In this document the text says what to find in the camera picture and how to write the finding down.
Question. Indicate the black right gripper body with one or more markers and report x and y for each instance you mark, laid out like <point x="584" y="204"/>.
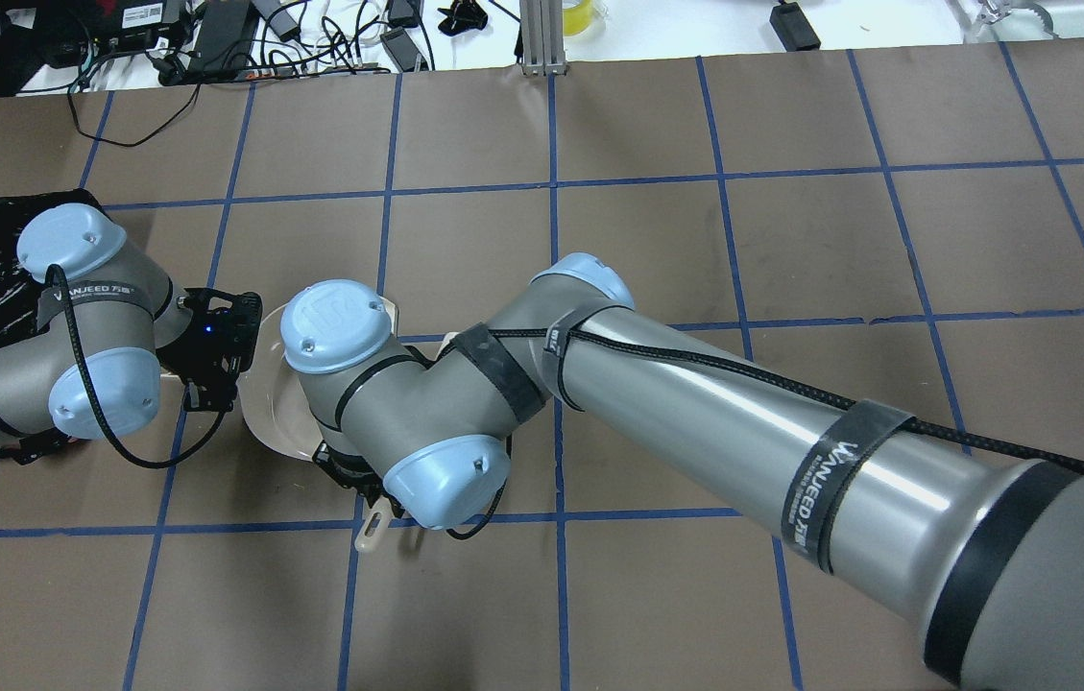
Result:
<point x="349" y="477"/>

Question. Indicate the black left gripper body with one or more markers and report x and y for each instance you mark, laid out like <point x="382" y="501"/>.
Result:
<point x="188" y="357"/>

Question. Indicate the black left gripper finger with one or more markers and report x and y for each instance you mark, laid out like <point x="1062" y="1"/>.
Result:
<point x="212" y="395"/>
<point x="237" y="329"/>

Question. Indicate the beige plastic dustpan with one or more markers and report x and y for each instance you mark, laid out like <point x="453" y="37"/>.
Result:
<point x="273" y="393"/>

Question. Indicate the beige hand brush black bristles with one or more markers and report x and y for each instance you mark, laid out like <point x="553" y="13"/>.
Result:
<point x="373" y="533"/>

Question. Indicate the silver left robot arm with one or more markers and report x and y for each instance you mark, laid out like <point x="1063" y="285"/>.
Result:
<point x="110" y="322"/>

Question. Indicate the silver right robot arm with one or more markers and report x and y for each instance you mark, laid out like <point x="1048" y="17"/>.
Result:
<point x="976" y="541"/>

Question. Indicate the black power adapter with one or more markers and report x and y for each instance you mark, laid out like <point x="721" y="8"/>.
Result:
<point x="222" y="40"/>

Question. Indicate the yellow tape roll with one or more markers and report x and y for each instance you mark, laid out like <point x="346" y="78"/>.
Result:
<point x="579" y="17"/>

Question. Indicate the aluminium frame post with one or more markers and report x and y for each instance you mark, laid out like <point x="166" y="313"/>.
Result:
<point x="541" y="33"/>

